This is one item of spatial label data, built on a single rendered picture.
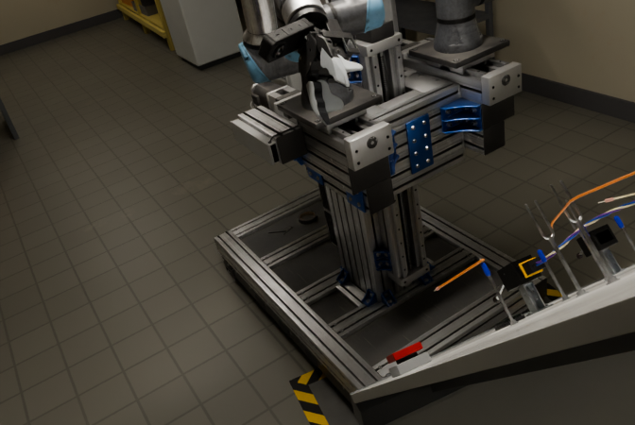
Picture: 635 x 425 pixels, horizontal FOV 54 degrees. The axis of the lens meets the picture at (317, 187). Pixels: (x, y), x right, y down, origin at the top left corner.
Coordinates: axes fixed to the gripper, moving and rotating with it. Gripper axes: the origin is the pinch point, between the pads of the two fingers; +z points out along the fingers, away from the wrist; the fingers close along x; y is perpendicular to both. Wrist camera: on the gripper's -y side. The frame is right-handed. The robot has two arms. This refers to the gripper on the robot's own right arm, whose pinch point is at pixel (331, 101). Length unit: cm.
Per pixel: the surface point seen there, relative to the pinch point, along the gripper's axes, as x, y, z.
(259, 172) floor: 227, 98, -173
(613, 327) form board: -37, -16, 57
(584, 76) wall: 113, 273, -151
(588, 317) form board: -36, -16, 56
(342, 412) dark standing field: 147, 60, 7
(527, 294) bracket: 12.2, 31.1, 32.0
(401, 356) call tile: 18.9, 7.0, 36.4
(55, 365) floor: 223, -30, -60
